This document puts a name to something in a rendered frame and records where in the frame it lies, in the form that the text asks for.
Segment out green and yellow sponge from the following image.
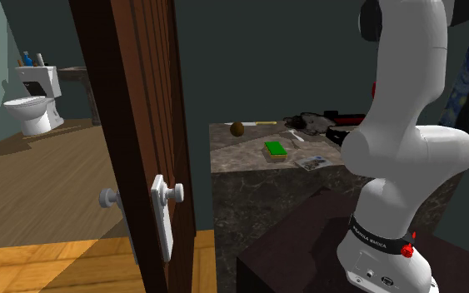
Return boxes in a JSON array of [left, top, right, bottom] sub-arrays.
[[262, 140, 289, 164]]

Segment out dark grey crumpled cloth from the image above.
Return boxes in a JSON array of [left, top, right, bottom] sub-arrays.
[[282, 112, 337, 137]]

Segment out pale printed card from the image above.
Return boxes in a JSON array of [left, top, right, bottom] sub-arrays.
[[294, 155, 334, 172]]

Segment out brown wooden door white knobs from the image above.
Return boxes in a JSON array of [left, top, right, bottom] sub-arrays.
[[67, 0, 198, 293]]

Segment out dark robot stand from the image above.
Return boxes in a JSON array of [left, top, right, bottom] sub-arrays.
[[236, 186, 469, 293]]

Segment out red and black box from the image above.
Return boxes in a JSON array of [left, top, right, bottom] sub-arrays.
[[323, 109, 367, 127]]

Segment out dark stone side table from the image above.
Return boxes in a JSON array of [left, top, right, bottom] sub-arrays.
[[57, 66, 102, 127]]

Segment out white toilet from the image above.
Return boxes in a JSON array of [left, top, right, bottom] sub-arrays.
[[2, 50, 66, 137]]

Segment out yellow handled knife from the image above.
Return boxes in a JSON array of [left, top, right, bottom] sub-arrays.
[[223, 121, 278, 127]]

